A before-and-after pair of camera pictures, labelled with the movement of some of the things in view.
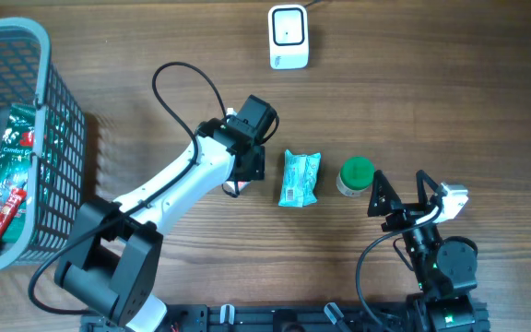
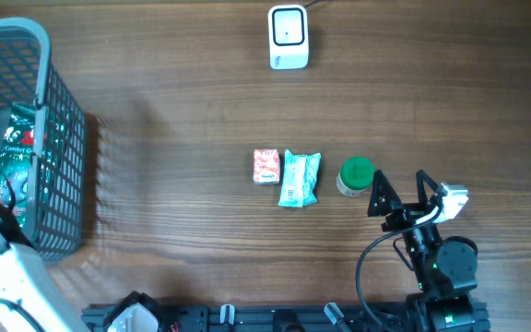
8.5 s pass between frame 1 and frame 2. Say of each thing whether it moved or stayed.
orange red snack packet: moved
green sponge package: stayed
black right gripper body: stayed
